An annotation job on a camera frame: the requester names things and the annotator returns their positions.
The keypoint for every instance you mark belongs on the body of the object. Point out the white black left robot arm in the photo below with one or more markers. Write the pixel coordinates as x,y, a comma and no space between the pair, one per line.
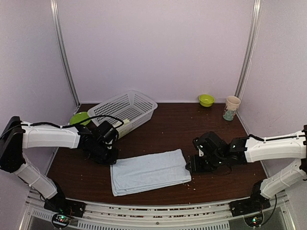
19,135

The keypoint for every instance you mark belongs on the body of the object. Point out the right circuit board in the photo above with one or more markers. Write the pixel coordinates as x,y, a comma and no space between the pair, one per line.
254,220

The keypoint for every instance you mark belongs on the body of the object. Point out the green patterned white towel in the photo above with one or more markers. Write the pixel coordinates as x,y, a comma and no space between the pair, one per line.
121,123

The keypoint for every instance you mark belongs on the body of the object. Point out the green plate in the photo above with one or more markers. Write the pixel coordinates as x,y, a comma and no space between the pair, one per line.
78,117

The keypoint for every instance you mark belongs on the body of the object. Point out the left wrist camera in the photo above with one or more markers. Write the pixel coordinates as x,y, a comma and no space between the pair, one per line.
105,134

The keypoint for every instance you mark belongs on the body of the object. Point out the small green bowl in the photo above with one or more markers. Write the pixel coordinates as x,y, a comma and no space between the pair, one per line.
206,100

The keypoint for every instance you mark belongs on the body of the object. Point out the floral ceramic cup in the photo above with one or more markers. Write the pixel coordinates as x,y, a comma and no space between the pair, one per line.
231,106

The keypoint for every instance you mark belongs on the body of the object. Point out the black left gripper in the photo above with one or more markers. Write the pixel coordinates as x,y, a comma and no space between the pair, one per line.
112,159

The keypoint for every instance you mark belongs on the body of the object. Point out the white perforated plastic basket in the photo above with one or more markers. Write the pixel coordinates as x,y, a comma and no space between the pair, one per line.
131,105

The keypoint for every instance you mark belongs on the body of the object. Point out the left aluminium corner post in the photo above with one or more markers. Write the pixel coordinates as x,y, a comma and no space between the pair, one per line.
62,50

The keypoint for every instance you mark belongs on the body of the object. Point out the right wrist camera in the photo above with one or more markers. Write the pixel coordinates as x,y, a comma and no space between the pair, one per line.
210,143

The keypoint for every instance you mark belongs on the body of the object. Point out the left circuit board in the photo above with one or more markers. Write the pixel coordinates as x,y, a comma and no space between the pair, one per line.
60,221

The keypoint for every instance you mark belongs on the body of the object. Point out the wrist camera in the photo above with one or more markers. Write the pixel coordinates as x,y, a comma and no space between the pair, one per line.
105,134
210,143

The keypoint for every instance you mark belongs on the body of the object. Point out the aluminium corner post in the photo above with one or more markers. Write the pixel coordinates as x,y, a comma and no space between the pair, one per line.
62,50
252,39

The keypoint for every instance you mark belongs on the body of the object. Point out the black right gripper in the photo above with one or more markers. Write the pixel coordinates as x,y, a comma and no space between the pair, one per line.
195,167

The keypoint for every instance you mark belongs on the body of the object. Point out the right aluminium corner post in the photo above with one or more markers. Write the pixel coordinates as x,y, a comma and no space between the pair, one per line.
252,39

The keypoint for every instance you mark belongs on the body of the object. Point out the light blue towel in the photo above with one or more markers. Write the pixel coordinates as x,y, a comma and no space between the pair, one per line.
148,172

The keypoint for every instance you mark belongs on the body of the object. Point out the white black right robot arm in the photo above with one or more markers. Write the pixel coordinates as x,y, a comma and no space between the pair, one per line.
279,147

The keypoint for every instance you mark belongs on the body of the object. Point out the circuit board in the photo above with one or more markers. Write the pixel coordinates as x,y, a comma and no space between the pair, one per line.
60,221
254,220

